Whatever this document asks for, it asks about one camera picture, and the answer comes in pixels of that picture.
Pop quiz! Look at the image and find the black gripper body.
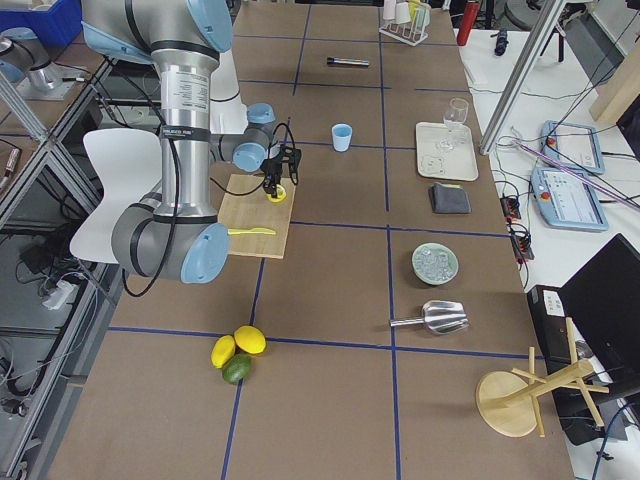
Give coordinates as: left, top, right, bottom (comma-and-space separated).
260, 147, 302, 184

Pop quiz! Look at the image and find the yellow lemon slice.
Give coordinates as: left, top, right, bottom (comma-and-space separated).
267, 184, 287, 203

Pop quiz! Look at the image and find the steel muddler black tip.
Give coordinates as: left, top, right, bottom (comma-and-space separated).
326, 57, 370, 68

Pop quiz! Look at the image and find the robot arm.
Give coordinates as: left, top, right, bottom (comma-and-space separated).
82, 1, 301, 283

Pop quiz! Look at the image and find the light blue plastic cup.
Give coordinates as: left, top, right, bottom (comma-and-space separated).
331, 123, 353, 152

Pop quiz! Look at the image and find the yellow whole lemon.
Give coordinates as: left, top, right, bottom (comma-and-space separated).
210, 335, 236, 369
233, 325, 267, 355

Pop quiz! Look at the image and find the wooden cup tree stand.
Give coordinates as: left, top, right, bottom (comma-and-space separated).
475, 317, 609, 438

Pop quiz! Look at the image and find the bamboo cutting board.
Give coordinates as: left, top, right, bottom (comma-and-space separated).
218, 174, 296, 259

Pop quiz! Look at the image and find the yellow plastic knife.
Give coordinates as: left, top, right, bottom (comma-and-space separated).
227, 227, 276, 236

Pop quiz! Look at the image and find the cream bear serving tray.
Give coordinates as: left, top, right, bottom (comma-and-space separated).
415, 122, 479, 181

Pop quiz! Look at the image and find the green bowl of ice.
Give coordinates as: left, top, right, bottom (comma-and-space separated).
411, 243, 459, 286

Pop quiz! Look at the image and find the folded grey cloth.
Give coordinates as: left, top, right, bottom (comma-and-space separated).
428, 182, 471, 214

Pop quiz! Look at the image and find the green lime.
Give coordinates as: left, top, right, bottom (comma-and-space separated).
222, 353, 252, 384

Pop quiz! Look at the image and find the clear wine glass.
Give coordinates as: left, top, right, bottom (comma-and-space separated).
437, 98, 469, 152

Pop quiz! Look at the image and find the steel ice scoop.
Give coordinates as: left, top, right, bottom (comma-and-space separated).
389, 300, 469, 335

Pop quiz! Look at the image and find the red bottle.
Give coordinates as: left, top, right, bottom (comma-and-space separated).
456, 0, 479, 46

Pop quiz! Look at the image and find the near blue teach pendant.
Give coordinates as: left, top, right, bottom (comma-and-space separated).
530, 167, 609, 232

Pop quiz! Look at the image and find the blue teach pendant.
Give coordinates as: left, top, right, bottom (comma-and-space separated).
530, 167, 609, 232
541, 120, 605, 175

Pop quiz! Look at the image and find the far blue teach pendant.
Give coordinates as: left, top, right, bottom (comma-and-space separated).
541, 120, 605, 175

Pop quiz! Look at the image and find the black computer monitor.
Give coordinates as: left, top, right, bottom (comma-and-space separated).
560, 234, 639, 380

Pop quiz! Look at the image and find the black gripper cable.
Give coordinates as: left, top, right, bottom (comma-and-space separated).
268, 118, 296, 182

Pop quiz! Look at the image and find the white wire cup rack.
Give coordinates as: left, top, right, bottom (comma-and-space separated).
379, 0, 431, 46

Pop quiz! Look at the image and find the aluminium frame post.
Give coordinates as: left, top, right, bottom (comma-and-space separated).
479, 0, 567, 155

